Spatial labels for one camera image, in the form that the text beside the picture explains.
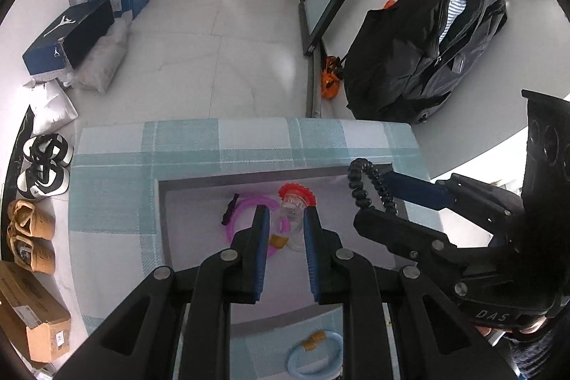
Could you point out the white plastic bag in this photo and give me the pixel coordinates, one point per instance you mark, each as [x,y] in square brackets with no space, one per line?
[100,64]

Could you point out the silver padded packet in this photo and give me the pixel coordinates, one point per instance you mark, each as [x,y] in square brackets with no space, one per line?
[51,106]

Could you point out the striped cloth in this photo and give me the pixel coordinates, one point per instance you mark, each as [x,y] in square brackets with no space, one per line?
[454,10]

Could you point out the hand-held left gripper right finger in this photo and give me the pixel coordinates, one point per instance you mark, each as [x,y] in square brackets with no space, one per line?
[311,264]

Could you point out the grey box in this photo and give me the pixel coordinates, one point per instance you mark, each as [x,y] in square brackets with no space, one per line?
[200,219]

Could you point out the black hair clip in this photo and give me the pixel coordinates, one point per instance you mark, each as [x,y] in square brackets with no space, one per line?
[229,211]

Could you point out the teal checked tablecloth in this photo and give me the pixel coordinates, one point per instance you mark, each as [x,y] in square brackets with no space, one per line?
[187,139]

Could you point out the black backpack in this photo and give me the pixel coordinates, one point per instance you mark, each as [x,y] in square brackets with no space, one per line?
[400,50]

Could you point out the person's right forearm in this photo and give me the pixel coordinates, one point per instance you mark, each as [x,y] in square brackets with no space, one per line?
[539,357]

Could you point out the dark blue shoe box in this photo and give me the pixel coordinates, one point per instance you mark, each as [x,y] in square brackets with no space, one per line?
[67,37]

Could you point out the person's right hand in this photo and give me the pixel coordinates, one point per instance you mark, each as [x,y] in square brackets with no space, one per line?
[536,325]

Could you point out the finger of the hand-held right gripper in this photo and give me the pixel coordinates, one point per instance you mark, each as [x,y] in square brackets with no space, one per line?
[400,235]
[418,189]

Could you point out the orange bag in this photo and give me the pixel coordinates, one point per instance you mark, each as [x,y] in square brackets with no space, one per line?
[330,79]

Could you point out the clear jar with red lid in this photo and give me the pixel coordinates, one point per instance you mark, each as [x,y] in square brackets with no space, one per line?
[291,206]

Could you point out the brown cardboard box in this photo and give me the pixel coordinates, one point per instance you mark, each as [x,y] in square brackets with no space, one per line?
[31,313]

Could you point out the tan shoe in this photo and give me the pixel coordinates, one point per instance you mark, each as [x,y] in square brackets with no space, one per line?
[33,255]
[29,219]

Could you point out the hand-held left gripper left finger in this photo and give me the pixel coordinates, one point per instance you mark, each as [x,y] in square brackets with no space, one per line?
[260,260]

